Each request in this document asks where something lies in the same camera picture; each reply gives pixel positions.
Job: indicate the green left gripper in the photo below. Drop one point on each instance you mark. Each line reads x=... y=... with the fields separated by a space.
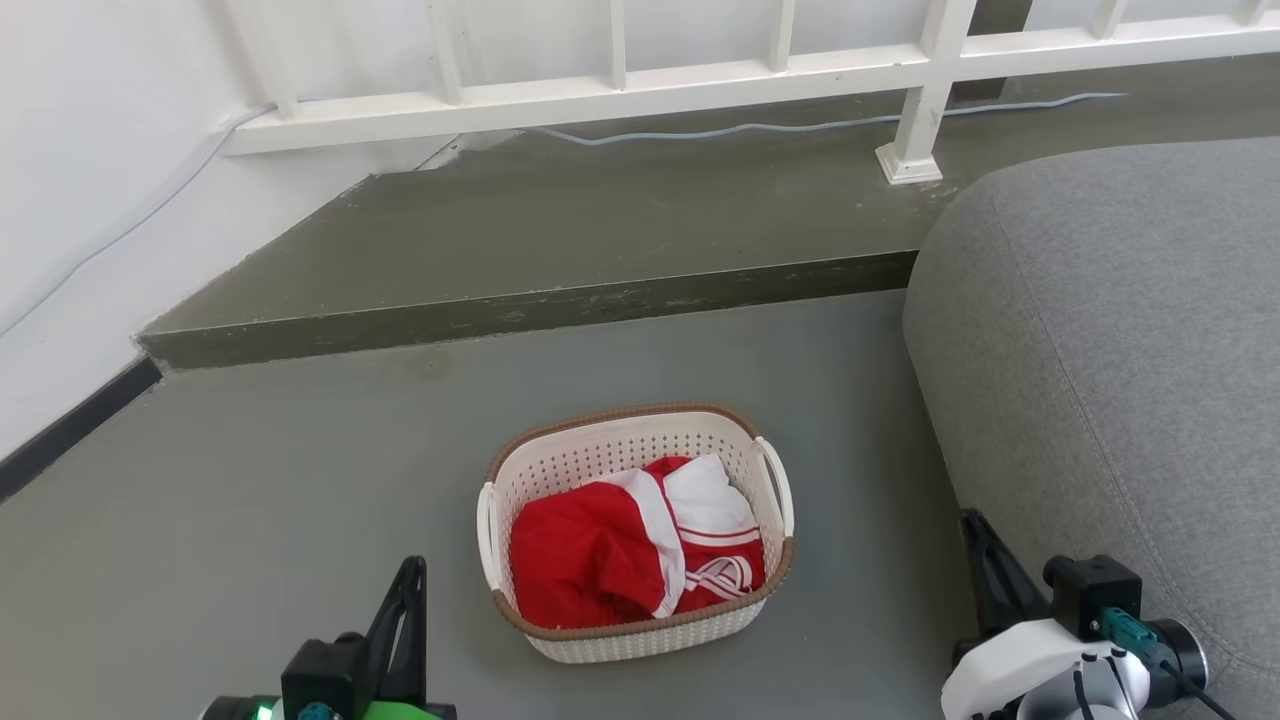
x=410 y=712

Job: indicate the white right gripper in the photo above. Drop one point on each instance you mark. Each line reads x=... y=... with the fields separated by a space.
x=1010 y=670

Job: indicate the white perforated laundry basket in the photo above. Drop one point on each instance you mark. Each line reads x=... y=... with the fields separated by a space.
x=620 y=450

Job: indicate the red and white garment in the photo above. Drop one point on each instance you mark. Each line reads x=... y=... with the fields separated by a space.
x=590 y=550

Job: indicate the grey fabric sofa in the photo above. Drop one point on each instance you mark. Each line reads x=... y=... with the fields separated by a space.
x=1120 y=350

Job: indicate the black baseboard strip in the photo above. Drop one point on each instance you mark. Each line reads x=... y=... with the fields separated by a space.
x=70 y=430

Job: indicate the white wooden railing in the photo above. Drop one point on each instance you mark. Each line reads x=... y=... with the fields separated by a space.
x=600 y=95

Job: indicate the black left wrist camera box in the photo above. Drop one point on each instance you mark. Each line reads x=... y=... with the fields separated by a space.
x=320 y=670

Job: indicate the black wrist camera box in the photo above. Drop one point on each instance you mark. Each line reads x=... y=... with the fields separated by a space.
x=320 y=670
x=1090 y=590

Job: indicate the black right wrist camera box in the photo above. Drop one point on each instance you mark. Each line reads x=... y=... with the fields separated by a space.
x=1090 y=590

